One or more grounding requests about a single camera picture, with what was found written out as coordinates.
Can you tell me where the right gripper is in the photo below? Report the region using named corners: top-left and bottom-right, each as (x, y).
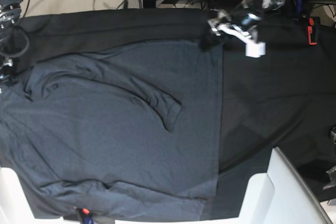
top-left (1, 58), bottom-right (15, 92)

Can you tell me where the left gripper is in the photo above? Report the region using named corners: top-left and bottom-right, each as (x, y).
top-left (201, 9), bottom-right (266, 58)

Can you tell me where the dark grey T-shirt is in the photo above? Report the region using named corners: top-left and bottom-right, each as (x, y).
top-left (1, 41), bottom-right (223, 221)

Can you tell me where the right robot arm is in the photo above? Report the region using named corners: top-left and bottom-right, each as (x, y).
top-left (1, 0), bottom-right (30, 83)

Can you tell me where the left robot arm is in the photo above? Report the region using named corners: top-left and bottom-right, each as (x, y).
top-left (200, 0), bottom-right (286, 58)

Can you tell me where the black table cloth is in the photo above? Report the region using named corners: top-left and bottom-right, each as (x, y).
top-left (11, 9), bottom-right (335, 220)

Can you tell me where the black red clamp right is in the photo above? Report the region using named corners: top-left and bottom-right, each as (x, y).
top-left (302, 16), bottom-right (320, 46)

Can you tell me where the black red clamp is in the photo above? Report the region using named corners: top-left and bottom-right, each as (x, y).
top-left (76, 208), bottom-right (96, 224)
top-left (302, 16), bottom-right (320, 46)

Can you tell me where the white bin left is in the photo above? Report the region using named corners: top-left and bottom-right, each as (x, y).
top-left (1, 167), bottom-right (64, 224)

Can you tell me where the white bin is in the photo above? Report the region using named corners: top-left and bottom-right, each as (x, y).
top-left (1, 167), bottom-right (64, 224)
top-left (238, 147), bottom-right (332, 224)

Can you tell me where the white bin right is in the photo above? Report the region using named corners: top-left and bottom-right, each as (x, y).
top-left (238, 147), bottom-right (332, 224)

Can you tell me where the black red clamp front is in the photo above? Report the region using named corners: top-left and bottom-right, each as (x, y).
top-left (76, 208), bottom-right (96, 224)

